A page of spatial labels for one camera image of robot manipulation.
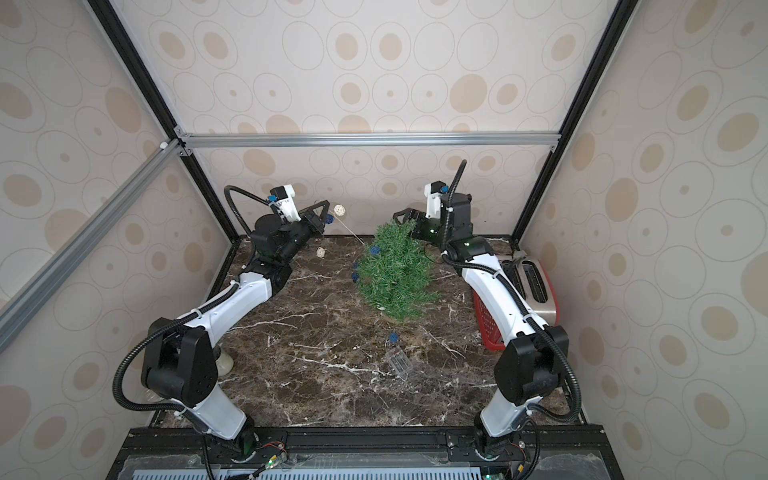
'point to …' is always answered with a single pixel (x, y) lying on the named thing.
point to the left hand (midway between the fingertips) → (337, 199)
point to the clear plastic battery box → (400, 363)
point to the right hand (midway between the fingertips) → (416, 215)
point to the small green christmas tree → (397, 279)
